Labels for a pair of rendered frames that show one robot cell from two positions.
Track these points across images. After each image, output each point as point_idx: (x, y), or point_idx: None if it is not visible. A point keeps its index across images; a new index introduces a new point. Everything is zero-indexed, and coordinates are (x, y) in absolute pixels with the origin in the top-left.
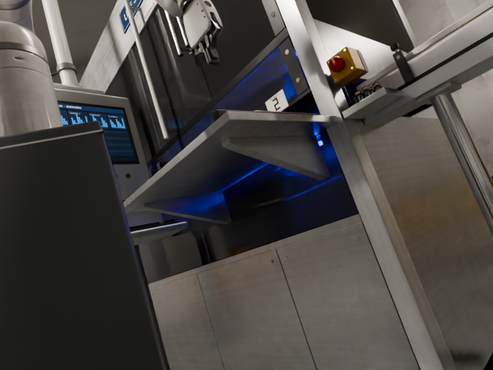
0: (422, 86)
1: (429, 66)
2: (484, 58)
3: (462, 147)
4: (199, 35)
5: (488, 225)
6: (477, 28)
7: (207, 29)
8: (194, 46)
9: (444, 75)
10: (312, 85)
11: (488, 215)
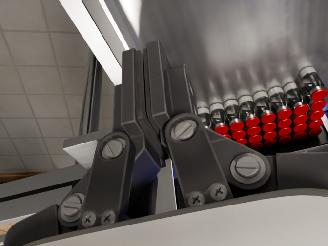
0: (72, 171)
1: (56, 192)
2: (17, 180)
3: (83, 117)
4: (128, 239)
5: (97, 66)
6: (4, 212)
7: (28, 243)
8: (296, 191)
9: (50, 175)
10: (166, 187)
11: (92, 71)
